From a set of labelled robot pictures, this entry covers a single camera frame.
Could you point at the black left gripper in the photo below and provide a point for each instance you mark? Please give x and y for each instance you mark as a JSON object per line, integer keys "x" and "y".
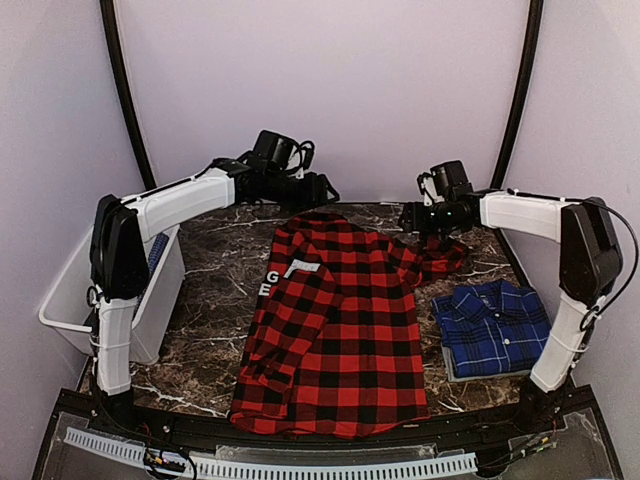
{"x": 315, "y": 192}

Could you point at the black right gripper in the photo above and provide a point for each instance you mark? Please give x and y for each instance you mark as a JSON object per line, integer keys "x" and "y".
{"x": 414, "y": 221}

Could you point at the red black plaid shirt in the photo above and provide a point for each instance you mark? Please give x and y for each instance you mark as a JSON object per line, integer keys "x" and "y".
{"x": 335, "y": 320}

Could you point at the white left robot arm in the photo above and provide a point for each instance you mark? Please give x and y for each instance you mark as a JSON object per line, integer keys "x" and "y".
{"x": 128, "y": 233}

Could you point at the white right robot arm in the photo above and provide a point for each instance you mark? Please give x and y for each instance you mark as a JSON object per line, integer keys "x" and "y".
{"x": 590, "y": 259}

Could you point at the folded blue plaid shirt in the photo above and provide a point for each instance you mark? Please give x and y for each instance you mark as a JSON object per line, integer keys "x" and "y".
{"x": 492, "y": 329}

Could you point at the blue checked shirt in bin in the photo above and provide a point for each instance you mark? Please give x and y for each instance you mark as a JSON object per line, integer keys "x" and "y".
{"x": 154, "y": 257}

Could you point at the folded grey shirt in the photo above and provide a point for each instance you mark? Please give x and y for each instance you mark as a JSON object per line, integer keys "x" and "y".
{"x": 454, "y": 377}

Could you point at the white plastic laundry bin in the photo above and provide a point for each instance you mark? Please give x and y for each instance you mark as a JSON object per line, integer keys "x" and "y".
{"x": 66, "y": 310}

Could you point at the right black frame post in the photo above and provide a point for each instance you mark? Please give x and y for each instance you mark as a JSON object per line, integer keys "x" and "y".
{"x": 523, "y": 78}

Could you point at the black frame post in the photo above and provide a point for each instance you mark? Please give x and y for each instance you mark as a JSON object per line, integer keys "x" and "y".
{"x": 119, "y": 72}
{"x": 523, "y": 78}

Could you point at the left black frame post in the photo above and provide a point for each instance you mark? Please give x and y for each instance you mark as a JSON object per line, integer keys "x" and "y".
{"x": 119, "y": 72}

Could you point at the white slotted cable duct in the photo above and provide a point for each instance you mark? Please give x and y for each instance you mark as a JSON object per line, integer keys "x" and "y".
{"x": 202, "y": 466}

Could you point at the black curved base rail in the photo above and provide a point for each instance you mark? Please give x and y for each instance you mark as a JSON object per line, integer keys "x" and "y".
{"x": 339, "y": 427}

